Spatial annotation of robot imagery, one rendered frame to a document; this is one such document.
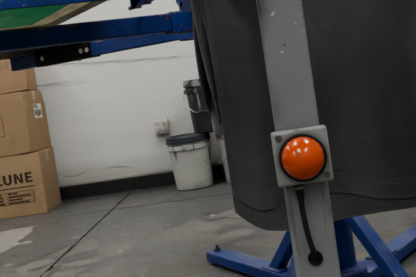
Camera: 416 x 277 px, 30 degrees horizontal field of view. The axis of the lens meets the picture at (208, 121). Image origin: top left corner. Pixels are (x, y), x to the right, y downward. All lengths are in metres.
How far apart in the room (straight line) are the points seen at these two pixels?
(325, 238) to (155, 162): 5.01
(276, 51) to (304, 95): 0.05
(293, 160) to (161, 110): 5.02
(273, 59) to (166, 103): 4.97
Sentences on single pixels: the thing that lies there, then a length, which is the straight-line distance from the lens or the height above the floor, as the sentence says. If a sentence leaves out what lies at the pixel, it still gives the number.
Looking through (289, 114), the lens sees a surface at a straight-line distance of 0.70.
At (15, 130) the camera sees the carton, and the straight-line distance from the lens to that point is 5.40.
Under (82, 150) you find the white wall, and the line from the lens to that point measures 5.80.
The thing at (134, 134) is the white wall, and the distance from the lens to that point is 5.71.
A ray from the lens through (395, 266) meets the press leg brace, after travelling 2.19.
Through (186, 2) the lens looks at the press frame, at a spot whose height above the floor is 0.95.
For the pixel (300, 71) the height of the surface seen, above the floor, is 0.73.
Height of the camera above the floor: 0.73
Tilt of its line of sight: 3 degrees down
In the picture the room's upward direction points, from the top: 9 degrees counter-clockwise
